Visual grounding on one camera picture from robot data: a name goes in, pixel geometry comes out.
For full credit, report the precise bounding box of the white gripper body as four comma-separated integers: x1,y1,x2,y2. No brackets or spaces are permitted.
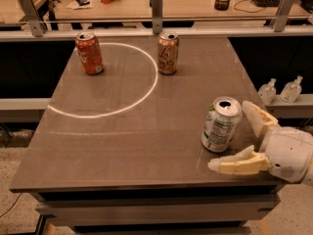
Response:
259,127,313,183

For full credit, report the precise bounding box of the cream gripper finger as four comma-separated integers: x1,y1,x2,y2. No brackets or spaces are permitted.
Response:
243,101,279,138
207,145,270,175

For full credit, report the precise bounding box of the green white 7up can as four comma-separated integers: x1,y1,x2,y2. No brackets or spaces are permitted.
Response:
201,96,243,153

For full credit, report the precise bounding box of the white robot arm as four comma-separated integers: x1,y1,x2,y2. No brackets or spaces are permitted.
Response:
207,101,313,186

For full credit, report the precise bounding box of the orange la croix can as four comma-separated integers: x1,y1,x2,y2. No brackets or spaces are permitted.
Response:
157,30,179,74

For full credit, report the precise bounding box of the red coca-cola can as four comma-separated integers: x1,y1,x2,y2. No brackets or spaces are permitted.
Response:
75,32,104,75

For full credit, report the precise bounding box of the clear sanitizer bottle left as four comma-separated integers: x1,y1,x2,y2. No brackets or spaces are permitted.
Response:
258,78,276,105

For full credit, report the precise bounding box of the clear sanitizer bottle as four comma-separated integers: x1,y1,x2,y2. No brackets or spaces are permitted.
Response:
258,78,276,105
280,75,303,103

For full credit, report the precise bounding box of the clear sanitizer bottle right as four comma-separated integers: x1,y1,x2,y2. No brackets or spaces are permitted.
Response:
280,75,303,103

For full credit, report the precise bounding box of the black mesh cup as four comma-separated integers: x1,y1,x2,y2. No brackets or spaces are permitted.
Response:
214,0,231,11

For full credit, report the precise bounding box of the right metal bracket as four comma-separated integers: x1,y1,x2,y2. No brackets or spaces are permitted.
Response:
270,0,295,32

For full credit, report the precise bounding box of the metal bracket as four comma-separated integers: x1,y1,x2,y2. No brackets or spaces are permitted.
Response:
270,0,295,32
151,0,163,34
19,0,47,37

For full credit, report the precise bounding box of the black cable on desk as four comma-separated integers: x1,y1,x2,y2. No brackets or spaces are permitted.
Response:
233,0,267,14

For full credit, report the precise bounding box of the middle metal bracket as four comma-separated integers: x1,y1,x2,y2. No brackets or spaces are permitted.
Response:
151,0,163,34

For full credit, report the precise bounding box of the left metal bracket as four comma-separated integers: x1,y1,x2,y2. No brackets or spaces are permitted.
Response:
19,0,47,37

